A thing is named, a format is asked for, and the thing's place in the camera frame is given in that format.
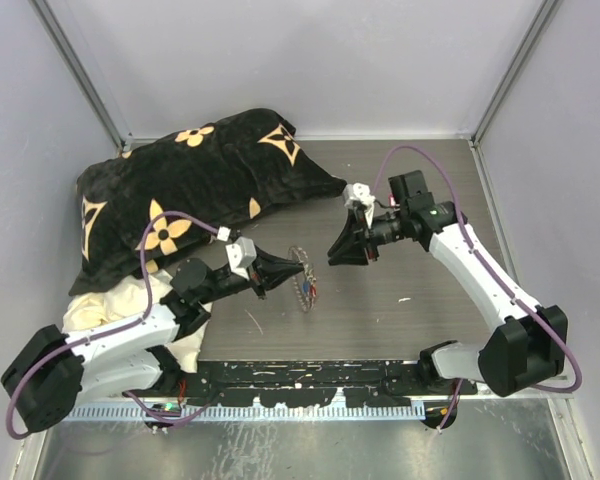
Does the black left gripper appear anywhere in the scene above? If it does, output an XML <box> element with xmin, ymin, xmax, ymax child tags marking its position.
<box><xmin>197</xmin><ymin>244</ymin><xmax>302</xmax><ymax>304</ymax></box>

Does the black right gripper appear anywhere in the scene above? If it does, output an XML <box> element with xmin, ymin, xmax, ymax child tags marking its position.
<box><xmin>328</xmin><ymin>206</ymin><xmax>409</xmax><ymax>266</ymax></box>

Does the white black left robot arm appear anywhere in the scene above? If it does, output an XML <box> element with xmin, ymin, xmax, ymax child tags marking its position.
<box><xmin>1</xmin><ymin>239</ymin><xmax>304</xmax><ymax>439</ymax></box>

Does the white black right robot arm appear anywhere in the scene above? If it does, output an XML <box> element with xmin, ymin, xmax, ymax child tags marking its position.
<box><xmin>328</xmin><ymin>171</ymin><xmax>568</xmax><ymax>397</ymax></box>

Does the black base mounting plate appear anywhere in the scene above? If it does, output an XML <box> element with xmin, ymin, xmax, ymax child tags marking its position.
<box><xmin>134</xmin><ymin>360</ymin><xmax>456</xmax><ymax>408</ymax></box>

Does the black floral plush blanket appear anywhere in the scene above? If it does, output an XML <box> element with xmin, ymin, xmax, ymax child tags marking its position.
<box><xmin>69</xmin><ymin>108</ymin><xmax>346</xmax><ymax>297</ymax></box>

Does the cream white cloth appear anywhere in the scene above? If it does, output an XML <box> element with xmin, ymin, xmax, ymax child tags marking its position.
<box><xmin>62</xmin><ymin>267</ymin><xmax>214</xmax><ymax>374</ymax></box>

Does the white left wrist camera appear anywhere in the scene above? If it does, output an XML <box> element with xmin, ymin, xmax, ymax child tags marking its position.
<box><xmin>225</xmin><ymin>236</ymin><xmax>257</xmax><ymax>279</ymax></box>

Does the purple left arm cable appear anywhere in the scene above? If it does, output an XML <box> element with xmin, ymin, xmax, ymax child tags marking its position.
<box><xmin>5</xmin><ymin>210</ymin><xmax>231</xmax><ymax>440</ymax></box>

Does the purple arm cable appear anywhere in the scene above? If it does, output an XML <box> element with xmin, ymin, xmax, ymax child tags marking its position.
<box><xmin>5</xmin><ymin>210</ymin><xmax>231</xmax><ymax>440</ymax></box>
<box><xmin>372</xmin><ymin>145</ymin><xmax>582</xmax><ymax>431</ymax></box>

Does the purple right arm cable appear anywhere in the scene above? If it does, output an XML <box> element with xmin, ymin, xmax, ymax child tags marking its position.
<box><xmin>372</xmin><ymin>145</ymin><xmax>582</xmax><ymax>431</ymax></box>

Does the blue slotted cable duct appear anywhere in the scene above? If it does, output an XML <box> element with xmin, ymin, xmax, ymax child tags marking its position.
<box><xmin>65</xmin><ymin>396</ymin><xmax>425</xmax><ymax>422</ymax></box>

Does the right aluminium frame post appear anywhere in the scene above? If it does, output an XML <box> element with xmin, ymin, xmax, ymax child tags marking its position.
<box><xmin>469</xmin><ymin>0</ymin><xmax>564</xmax><ymax>147</ymax></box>

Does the aluminium frame post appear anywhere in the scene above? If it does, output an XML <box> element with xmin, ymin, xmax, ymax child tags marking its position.
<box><xmin>469</xmin><ymin>0</ymin><xmax>564</xmax><ymax>147</ymax></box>
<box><xmin>31</xmin><ymin>0</ymin><xmax>133</xmax><ymax>151</ymax></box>

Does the left aluminium frame post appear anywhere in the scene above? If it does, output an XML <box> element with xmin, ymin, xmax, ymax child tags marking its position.
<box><xmin>31</xmin><ymin>0</ymin><xmax>133</xmax><ymax>151</ymax></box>

